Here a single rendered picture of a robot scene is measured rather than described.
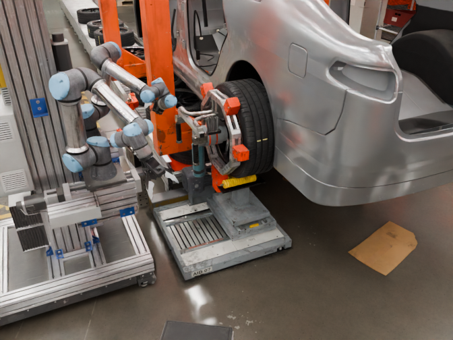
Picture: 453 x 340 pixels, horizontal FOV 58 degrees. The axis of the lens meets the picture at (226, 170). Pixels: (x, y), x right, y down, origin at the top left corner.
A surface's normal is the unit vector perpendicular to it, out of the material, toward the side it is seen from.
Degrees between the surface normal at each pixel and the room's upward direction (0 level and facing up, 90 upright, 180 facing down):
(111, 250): 0
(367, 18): 90
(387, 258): 2
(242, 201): 90
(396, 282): 0
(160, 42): 90
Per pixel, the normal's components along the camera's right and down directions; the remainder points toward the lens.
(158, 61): 0.41, 0.47
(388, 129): 0.03, 0.51
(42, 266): 0.00, -0.86
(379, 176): 0.13, 0.74
